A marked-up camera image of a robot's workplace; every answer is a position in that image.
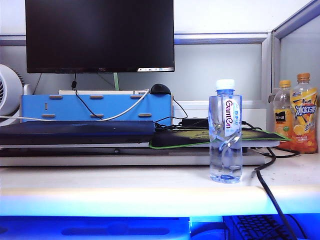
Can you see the clear mineral water bottle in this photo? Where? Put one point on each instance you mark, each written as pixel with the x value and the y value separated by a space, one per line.
pixel 225 152

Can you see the dark closed laptop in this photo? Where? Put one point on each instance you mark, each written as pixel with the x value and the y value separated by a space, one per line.
pixel 75 131

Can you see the small orange juice bottle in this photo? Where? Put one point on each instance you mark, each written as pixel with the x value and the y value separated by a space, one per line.
pixel 282 112

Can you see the yellow-label iced tea bottle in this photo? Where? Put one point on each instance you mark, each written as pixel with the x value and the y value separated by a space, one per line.
pixel 303 117

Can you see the black green-edged mouse pad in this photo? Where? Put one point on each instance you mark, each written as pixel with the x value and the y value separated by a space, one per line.
pixel 180 138

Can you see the black computer mouse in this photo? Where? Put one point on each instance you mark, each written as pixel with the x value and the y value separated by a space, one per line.
pixel 160 89

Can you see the black power adapter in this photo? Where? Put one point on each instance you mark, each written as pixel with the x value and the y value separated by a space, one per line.
pixel 195 122

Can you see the silver adjustable desk riser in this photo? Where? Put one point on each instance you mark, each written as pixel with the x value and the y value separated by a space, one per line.
pixel 125 160

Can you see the white tray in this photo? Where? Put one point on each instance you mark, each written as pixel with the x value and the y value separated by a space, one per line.
pixel 100 92

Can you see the grey cubicle partition panel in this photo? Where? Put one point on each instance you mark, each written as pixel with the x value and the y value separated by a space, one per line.
pixel 297 50
pixel 215 65

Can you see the blue wooden monitor riser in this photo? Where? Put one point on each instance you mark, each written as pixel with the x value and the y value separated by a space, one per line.
pixel 62 107

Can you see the black computer monitor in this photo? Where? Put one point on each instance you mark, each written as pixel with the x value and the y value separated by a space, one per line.
pixel 100 35

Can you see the black keyboard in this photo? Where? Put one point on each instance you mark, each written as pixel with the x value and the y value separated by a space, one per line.
pixel 255 226

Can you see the white desk fan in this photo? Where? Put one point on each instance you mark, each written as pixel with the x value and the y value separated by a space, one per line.
pixel 8 95

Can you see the green monitor stand post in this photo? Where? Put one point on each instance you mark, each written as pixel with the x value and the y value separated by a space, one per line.
pixel 116 81

